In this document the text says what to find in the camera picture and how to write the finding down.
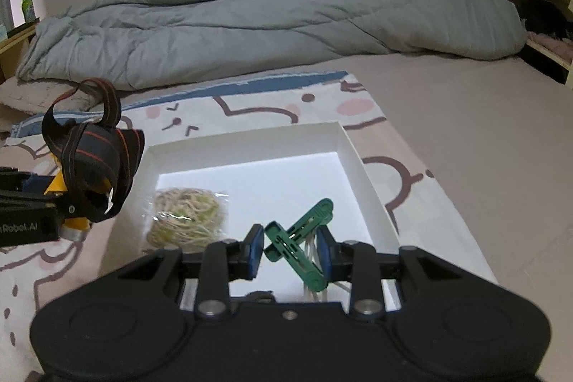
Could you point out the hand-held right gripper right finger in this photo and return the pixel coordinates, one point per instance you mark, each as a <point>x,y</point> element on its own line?
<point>323,253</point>

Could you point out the clear bag of rubber bands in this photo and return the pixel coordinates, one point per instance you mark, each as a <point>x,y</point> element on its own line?
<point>188,221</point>

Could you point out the grey duvet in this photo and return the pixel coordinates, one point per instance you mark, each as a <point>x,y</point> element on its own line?
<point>268,19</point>

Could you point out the green glass bottle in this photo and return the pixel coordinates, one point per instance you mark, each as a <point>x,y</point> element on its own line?
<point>27,4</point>

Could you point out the wooden side shelf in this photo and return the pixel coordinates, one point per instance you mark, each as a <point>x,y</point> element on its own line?
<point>18,39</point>

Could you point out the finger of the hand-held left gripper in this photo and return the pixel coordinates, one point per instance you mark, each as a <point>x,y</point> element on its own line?
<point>36,201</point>
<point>36,183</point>

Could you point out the white cardboard box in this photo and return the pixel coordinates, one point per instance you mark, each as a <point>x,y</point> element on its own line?
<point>268,185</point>

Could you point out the beige fleece blanket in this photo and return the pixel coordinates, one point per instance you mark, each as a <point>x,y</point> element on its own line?
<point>27,100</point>

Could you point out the cartoon printed blanket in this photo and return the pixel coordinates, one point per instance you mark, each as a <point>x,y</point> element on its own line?
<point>268,104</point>

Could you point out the dark clothes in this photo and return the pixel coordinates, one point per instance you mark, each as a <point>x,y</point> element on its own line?
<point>541,15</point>

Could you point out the pink clothes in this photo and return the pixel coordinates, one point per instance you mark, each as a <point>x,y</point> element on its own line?
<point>555,46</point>

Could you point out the green plastic clip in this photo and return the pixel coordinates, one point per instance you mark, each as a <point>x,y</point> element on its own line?
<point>297,259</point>
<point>309,218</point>

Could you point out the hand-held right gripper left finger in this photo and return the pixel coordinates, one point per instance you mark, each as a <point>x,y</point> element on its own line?
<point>254,250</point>

